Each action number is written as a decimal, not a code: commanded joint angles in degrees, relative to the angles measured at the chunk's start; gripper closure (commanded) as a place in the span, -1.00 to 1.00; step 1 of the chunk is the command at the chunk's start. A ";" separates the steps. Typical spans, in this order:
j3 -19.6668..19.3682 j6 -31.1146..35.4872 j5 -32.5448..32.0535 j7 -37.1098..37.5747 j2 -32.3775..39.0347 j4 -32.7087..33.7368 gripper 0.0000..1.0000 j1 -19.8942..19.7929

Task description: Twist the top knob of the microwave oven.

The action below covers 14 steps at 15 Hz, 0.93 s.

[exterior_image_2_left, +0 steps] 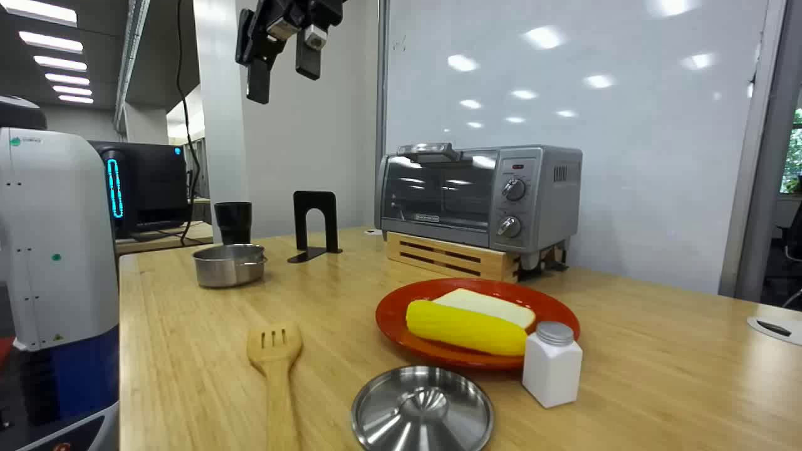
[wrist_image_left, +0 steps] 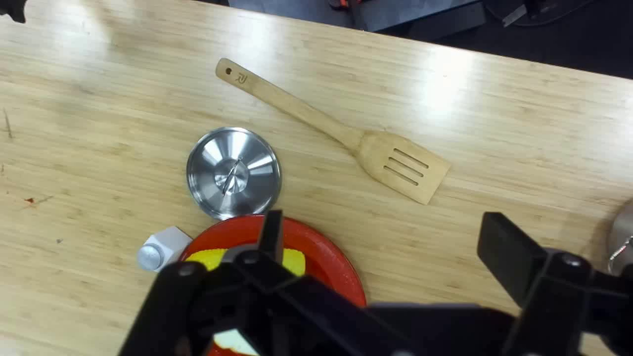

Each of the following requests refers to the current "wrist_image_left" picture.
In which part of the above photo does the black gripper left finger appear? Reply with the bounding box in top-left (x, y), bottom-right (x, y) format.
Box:
top-left (117, 210), bottom-right (413, 356)

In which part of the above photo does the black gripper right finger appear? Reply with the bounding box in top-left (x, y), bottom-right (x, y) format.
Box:
top-left (477, 210), bottom-right (633, 356)

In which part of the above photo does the round steel pot lid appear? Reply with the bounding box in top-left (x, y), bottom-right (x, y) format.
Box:
top-left (184, 125), bottom-right (285, 222)

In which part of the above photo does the white salt shaker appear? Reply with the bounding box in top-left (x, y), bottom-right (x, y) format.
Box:
top-left (134, 224), bottom-right (196, 275)

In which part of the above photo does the red round plate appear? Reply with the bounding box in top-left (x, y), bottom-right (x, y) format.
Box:
top-left (178, 214), bottom-right (368, 356)

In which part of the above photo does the small steel pot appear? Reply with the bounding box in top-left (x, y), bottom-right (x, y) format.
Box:
top-left (605, 198), bottom-right (633, 277)

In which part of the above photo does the wooden slotted spatula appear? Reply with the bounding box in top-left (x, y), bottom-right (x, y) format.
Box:
top-left (213, 55), bottom-right (453, 206)

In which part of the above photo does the yellow corn cob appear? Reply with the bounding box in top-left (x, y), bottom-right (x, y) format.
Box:
top-left (184, 247), bottom-right (308, 279)

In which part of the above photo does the pale yellow butter slab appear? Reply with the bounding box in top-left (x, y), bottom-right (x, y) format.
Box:
top-left (211, 326), bottom-right (261, 356)

